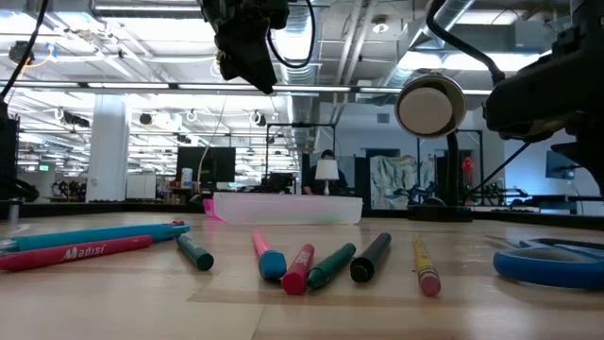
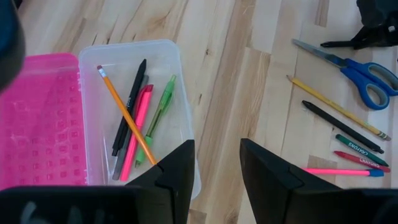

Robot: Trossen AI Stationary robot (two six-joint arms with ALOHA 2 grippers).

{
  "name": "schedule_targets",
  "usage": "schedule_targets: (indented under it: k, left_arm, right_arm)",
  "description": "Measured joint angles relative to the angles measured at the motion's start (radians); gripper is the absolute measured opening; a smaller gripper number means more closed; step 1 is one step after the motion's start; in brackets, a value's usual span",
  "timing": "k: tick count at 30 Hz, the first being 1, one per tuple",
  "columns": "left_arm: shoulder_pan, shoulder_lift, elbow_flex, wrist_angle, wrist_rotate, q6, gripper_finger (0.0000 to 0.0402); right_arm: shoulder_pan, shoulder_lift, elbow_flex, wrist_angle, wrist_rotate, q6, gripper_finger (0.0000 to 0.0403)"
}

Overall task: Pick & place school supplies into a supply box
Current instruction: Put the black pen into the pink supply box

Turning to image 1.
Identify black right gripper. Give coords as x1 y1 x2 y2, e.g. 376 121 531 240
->
483 44 604 197

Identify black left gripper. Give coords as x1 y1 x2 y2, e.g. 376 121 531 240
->
201 0 290 95

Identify blue handled scissors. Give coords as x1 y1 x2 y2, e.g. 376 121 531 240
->
485 234 604 291

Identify yellow pencil pink eraser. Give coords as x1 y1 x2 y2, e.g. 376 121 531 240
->
412 234 443 298

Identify dark green pen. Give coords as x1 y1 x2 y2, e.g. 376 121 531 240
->
176 234 215 272

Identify pink pencil blue cap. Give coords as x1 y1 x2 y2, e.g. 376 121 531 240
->
252 229 288 281

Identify red marker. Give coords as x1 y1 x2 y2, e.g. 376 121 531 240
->
281 243 316 297

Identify green marker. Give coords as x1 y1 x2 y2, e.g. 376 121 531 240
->
306 242 358 291

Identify blue pen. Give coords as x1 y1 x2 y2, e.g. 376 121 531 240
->
0 223 192 254

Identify black marker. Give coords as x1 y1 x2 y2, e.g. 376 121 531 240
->
349 231 393 284

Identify red pen white print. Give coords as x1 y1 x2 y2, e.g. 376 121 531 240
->
0 235 154 273

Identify clear box with pink lid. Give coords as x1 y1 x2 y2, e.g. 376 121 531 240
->
203 192 364 227

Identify long ceiling light strip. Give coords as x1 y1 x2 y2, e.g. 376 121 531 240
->
0 82 604 99

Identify black monitor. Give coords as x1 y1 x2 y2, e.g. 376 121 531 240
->
176 146 237 193

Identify red hanging object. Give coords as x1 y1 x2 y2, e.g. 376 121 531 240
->
461 157 475 190

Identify person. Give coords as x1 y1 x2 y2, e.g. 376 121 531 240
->
301 149 349 196

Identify small white lamp shade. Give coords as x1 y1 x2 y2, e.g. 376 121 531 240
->
314 159 340 196

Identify white building column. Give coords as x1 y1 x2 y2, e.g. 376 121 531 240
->
85 93 132 203

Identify white cabinet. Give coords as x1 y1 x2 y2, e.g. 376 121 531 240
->
126 173 158 200

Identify black desk lamp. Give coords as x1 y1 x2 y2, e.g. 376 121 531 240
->
394 73 474 223

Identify teal white patterned panel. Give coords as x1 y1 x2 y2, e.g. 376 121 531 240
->
370 155 435 211

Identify black ceiling device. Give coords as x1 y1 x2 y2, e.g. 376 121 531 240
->
8 41 37 66

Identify dark wall screen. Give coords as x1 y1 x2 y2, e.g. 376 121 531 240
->
545 150 575 180

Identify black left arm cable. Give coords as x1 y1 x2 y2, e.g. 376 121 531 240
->
265 0 317 71

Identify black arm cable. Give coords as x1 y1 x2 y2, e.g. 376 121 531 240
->
464 141 533 205
265 0 317 71

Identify silver ventilation duct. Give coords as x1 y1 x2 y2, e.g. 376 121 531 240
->
271 0 322 152
381 0 476 89

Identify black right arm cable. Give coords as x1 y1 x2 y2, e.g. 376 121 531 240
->
464 141 533 205

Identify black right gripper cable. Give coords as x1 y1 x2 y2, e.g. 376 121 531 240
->
426 0 507 87

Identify black aluminium table frame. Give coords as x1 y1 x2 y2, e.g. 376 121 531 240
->
0 200 604 232

